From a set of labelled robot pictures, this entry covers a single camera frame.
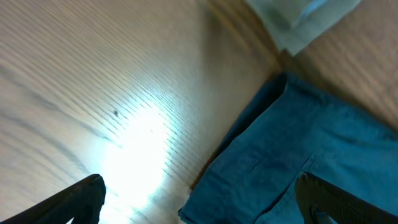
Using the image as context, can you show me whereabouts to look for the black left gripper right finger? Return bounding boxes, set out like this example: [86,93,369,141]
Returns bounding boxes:
[295,172,397,224]

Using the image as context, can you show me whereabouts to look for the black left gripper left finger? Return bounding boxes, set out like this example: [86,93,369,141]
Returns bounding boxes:
[1,174,106,224]

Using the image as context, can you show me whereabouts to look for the navy blue shorts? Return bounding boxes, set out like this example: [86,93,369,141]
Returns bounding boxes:
[178,73,397,223]

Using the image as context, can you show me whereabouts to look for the khaki folded trousers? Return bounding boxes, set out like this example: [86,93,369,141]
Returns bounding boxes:
[245,0,361,55]

